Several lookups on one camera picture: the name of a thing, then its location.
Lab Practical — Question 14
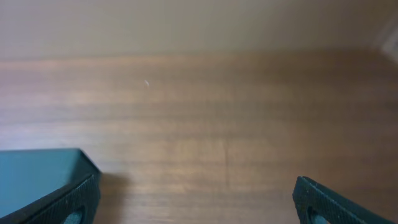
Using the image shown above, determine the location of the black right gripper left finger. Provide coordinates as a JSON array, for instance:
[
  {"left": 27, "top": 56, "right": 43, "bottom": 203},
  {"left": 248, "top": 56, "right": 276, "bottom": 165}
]
[{"left": 1, "top": 174, "right": 101, "bottom": 224}]

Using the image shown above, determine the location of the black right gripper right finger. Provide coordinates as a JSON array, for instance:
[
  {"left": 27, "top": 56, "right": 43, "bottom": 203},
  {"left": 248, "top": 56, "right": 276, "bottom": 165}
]
[{"left": 292, "top": 176, "right": 393, "bottom": 224}]

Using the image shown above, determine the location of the dark green box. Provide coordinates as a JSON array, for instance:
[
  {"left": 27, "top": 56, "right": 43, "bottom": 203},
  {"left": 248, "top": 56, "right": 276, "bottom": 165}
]
[{"left": 1, "top": 148, "right": 101, "bottom": 217}]

